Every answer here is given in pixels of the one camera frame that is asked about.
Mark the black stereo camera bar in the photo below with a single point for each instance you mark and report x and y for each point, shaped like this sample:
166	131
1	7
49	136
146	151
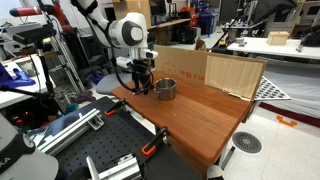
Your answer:
33	33

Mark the white background table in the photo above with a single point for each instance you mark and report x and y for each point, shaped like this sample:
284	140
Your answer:
276	49

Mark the dotted calibration board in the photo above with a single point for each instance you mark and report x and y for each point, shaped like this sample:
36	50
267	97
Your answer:
270	90

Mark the small wooden box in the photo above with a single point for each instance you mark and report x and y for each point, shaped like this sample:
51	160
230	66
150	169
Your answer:
277	37

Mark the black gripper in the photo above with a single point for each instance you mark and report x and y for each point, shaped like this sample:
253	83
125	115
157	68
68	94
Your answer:
140	70

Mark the grey covered table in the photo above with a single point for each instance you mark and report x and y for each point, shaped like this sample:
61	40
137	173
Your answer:
300	86

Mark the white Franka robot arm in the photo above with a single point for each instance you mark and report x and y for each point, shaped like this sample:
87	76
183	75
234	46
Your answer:
116	33

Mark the brown printed cardboard panel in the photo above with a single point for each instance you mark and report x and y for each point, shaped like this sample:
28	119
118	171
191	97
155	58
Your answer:
180	61

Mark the white robot base black band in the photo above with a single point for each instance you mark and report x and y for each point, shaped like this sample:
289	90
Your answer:
20	160

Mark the blue plastic object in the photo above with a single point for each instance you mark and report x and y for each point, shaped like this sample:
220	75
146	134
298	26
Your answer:
13	79

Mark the aluminium rail with bracket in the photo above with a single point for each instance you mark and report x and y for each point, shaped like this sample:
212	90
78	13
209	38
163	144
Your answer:
116	170

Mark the large cardboard box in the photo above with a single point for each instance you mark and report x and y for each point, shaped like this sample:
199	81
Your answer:
136	6

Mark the small teal container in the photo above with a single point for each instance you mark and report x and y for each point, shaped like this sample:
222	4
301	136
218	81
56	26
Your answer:
71	107

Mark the small metal bowl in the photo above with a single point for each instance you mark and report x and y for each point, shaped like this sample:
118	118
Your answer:
239	41

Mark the black camera stand pole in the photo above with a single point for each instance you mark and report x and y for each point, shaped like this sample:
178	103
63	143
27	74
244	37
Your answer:
46	73

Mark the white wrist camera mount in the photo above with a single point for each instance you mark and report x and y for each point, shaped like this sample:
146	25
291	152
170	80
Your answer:
124	62

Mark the yellow emergency stop button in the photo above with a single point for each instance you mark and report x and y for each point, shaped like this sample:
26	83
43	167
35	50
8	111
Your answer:
222	42

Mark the black perforated breadboard table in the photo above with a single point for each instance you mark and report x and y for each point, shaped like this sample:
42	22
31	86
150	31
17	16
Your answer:
110	140

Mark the black photo softbox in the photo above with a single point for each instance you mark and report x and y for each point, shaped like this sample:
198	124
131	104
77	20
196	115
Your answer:
271	8

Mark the light plain cardboard panel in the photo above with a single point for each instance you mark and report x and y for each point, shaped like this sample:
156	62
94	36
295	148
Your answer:
233	75

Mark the white desk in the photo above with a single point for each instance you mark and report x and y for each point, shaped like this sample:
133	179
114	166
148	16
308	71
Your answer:
16	93

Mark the red robot arm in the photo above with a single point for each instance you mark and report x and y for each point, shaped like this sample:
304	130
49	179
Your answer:
26	11

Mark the long aluminium extrusion rail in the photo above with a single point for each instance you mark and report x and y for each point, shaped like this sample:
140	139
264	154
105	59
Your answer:
70	130

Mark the silver aluminium frame stand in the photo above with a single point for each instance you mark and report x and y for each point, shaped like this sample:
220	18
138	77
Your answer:
68	63

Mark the orange floor bracket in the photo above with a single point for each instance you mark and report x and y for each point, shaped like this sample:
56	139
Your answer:
286	122

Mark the round grey floor drain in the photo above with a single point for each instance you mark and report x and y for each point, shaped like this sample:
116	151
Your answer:
247	142

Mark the wooden table with metal legs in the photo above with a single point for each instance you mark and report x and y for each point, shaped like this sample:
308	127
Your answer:
190	116

